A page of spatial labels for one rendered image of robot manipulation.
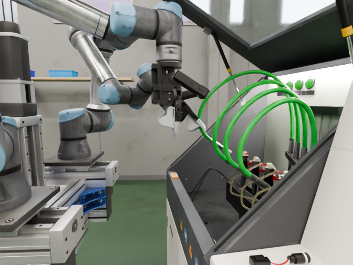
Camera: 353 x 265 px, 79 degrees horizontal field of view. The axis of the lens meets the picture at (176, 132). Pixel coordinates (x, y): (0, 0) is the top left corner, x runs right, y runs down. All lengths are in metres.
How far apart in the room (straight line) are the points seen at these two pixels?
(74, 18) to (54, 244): 0.58
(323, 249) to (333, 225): 0.06
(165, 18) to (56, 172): 0.85
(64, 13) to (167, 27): 0.27
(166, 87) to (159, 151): 3.04
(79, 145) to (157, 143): 2.56
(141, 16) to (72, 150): 0.72
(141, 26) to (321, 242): 0.64
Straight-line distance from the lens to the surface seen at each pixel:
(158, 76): 0.62
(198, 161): 1.15
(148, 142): 3.59
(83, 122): 1.12
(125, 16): 0.60
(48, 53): 4.01
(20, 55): 0.95
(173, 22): 0.64
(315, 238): 0.60
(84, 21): 0.71
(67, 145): 1.12
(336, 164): 0.57
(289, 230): 0.60
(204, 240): 0.63
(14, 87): 0.93
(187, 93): 0.84
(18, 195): 0.71
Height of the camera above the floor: 1.31
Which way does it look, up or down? 8 degrees down
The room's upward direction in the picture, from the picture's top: straight up
